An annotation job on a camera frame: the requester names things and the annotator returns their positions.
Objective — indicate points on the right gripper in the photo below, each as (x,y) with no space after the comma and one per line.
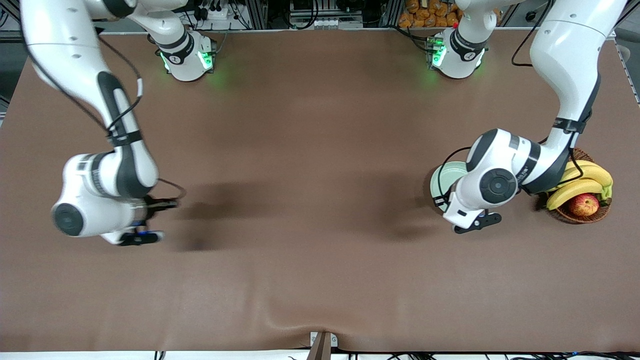
(159,204)

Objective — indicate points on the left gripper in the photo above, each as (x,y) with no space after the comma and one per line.
(446,199)

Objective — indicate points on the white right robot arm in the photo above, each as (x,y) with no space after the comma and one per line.
(65,50)

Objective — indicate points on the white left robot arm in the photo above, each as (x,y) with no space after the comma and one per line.
(570,60)

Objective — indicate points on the pale green round plate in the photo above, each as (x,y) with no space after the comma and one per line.
(450,172)

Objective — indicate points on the brown table mat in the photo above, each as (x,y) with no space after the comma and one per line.
(320,250)

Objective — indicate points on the long yellow banana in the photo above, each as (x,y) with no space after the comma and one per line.
(575,191)

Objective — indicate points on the brown wicker basket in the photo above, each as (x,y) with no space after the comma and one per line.
(575,216)

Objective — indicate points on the red apple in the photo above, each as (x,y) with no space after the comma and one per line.
(583,205)

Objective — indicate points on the slim yellow banana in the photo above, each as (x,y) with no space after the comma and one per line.
(585,163)

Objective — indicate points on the large yellow banana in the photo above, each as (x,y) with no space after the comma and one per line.
(595,175)

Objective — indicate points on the bag of orange pastries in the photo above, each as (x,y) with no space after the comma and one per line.
(425,17)

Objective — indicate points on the white power strip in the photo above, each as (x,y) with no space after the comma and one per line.
(217,13)

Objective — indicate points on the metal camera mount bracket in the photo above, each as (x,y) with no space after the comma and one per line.
(322,345)

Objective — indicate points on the aluminium frame strut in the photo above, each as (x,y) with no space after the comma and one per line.
(631,15)

